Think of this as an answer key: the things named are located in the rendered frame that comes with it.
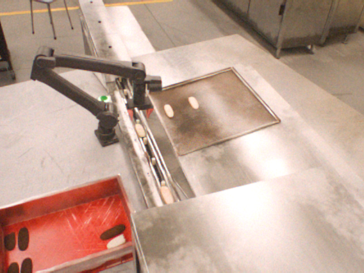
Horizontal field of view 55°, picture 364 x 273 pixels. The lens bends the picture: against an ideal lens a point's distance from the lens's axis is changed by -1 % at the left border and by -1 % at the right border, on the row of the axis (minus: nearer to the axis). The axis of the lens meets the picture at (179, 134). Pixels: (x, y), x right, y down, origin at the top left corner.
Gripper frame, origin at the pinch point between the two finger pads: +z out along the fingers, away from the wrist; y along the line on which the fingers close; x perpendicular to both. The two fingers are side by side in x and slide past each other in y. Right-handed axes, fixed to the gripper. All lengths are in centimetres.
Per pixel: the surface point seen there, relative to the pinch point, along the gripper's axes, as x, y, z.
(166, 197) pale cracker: -43.5, -0.2, 6.6
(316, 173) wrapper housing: -82, 26, -38
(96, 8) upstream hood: 142, 2, 1
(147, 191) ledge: -38.7, -6.6, 6.6
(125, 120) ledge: 8.3, -5.2, 6.7
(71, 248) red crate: -53, -38, 11
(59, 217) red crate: -38, -41, 11
